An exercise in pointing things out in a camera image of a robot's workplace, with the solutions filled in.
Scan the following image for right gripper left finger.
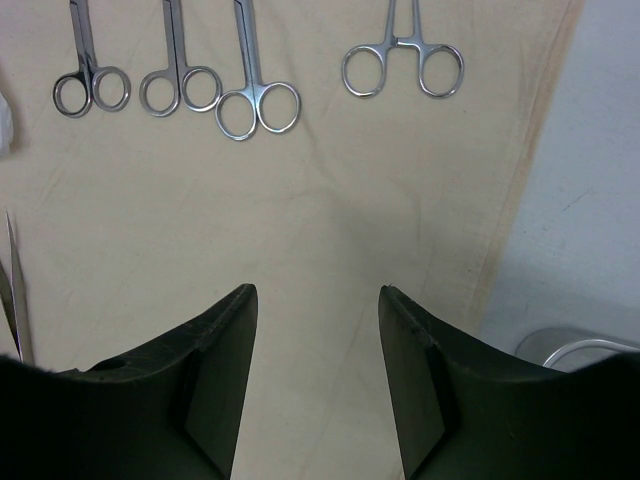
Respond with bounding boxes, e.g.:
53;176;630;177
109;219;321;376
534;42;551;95
1;284;258;479

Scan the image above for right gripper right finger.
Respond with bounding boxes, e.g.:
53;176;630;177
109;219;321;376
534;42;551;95
378;286;639;479

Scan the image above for stainless steel tray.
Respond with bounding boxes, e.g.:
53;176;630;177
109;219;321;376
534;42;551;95
514;327;639;372

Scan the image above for steel tweezers right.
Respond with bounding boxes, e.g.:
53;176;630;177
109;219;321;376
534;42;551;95
2;212;36;366

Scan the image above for steel tweezers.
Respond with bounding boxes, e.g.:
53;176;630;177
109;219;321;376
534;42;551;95
1;267;26;362
2;212;36;366

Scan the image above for beige cloth mat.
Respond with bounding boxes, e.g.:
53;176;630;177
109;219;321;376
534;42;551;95
1;1;584;479

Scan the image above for steel tweezers middle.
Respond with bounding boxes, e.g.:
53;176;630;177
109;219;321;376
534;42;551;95
1;267;26;362

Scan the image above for long steel scissors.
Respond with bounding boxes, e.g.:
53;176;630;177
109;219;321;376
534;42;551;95
214;0;302;142

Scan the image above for small steel scissors middle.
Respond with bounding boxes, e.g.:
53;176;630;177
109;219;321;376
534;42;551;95
139;0;223;118

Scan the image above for small steel scissors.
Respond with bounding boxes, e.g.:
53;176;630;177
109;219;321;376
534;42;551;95
139;0;223;118
52;0;131;118

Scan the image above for steel hemostat forceps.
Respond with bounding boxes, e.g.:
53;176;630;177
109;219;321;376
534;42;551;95
341;0;465;99

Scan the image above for small steel scissors left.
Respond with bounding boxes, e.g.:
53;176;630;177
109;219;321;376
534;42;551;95
52;0;131;118

